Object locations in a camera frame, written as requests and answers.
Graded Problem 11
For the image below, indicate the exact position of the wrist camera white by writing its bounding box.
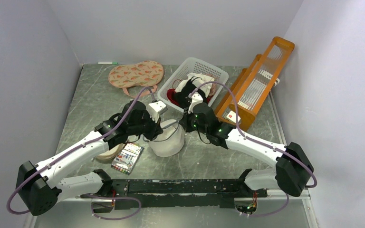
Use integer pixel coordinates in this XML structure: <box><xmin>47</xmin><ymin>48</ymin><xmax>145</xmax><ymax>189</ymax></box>
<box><xmin>147</xmin><ymin>101</ymin><xmax>168</xmax><ymax>122</ymax></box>
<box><xmin>188</xmin><ymin>92</ymin><xmax>203</xmax><ymax>114</ymax></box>

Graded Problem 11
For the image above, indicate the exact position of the white garment in basket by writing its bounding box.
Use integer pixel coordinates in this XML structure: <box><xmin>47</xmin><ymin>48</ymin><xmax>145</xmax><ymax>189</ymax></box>
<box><xmin>175</xmin><ymin>73</ymin><xmax>216</xmax><ymax>97</ymax></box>

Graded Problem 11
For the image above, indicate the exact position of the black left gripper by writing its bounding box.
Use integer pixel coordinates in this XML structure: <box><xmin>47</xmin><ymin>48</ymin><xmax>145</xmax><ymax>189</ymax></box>
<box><xmin>128</xmin><ymin>109</ymin><xmax>163</xmax><ymax>141</ymax></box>

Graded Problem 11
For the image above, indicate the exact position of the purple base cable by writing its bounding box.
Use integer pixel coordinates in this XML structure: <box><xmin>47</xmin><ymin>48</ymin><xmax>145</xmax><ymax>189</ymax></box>
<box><xmin>239</xmin><ymin>192</ymin><xmax>289</xmax><ymax>219</ymax></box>
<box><xmin>90</xmin><ymin>197</ymin><xmax>143</xmax><ymax>221</ymax></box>

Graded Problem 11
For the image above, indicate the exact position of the white box with red logo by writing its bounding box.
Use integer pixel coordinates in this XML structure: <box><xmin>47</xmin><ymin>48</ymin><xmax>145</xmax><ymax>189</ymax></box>
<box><xmin>225</xmin><ymin>111</ymin><xmax>241</xmax><ymax>124</ymax></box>

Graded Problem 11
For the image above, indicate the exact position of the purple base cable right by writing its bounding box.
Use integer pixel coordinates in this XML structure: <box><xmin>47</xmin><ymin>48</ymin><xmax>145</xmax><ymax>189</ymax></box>
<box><xmin>239</xmin><ymin>192</ymin><xmax>289</xmax><ymax>219</ymax></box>

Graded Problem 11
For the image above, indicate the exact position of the beige round pad stack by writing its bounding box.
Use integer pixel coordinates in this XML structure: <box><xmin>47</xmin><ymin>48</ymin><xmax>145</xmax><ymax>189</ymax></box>
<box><xmin>94</xmin><ymin>143</ymin><xmax>125</xmax><ymax>163</ymax></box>

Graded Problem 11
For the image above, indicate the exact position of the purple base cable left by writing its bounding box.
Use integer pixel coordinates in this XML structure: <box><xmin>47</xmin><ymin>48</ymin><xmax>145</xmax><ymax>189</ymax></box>
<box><xmin>90</xmin><ymin>197</ymin><xmax>143</xmax><ymax>221</ymax></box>

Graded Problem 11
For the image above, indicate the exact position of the white plastic laundry basket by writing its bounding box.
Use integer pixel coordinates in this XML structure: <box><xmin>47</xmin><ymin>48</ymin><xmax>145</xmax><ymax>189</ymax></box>
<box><xmin>157</xmin><ymin>57</ymin><xmax>229</xmax><ymax>113</ymax></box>

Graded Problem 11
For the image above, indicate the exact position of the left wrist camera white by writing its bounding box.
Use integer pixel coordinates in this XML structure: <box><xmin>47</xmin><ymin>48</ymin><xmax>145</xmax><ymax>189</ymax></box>
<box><xmin>147</xmin><ymin>101</ymin><xmax>168</xmax><ymax>122</ymax></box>

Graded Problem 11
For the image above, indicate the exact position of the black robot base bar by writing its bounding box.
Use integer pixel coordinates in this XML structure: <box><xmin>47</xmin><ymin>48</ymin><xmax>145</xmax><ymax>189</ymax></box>
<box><xmin>96</xmin><ymin>178</ymin><xmax>267</xmax><ymax>209</ymax></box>

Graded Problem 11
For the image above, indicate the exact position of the orange wooden rack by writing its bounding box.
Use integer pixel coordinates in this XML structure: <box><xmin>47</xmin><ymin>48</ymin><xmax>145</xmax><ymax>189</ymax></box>
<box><xmin>215</xmin><ymin>37</ymin><xmax>295</xmax><ymax>131</ymax></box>

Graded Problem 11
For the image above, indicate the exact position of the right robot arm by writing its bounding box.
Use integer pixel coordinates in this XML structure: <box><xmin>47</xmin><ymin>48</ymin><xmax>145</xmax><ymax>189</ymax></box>
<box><xmin>179</xmin><ymin>103</ymin><xmax>314</xmax><ymax>197</ymax></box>

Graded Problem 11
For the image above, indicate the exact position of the white mesh laundry bag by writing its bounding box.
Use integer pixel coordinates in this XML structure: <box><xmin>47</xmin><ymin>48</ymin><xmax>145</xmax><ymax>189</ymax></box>
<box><xmin>143</xmin><ymin>119</ymin><xmax>185</xmax><ymax>157</ymax></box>

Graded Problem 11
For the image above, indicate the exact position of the red garment in basket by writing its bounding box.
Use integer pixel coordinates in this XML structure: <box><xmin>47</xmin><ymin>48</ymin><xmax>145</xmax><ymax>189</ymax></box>
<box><xmin>166</xmin><ymin>79</ymin><xmax>181</xmax><ymax>105</ymax></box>

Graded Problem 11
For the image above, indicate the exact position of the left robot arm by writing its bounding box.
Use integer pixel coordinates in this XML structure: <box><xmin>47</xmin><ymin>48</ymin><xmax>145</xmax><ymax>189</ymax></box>
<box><xmin>15</xmin><ymin>100</ymin><xmax>167</xmax><ymax>216</ymax></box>

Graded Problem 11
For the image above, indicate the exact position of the tulip patterned pink pad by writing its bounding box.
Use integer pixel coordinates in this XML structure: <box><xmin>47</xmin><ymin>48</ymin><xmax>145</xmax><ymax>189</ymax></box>
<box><xmin>108</xmin><ymin>60</ymin><xmax>164</xmax><ymax>97</ymax></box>

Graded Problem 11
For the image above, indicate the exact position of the colour marker pen pack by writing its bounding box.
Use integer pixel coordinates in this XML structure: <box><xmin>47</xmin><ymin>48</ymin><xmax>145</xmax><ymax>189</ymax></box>
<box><xmin>111</xmin><ymin>143</ymin><xmax>144</xmax><ymax>175</ymax></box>

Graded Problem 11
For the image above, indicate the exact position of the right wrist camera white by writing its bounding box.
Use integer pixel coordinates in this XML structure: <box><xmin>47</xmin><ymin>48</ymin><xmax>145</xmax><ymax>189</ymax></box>
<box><xmin>188</xmin><ymin>92</ymin><xmax>203</xmax><ymax>114</ymax></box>

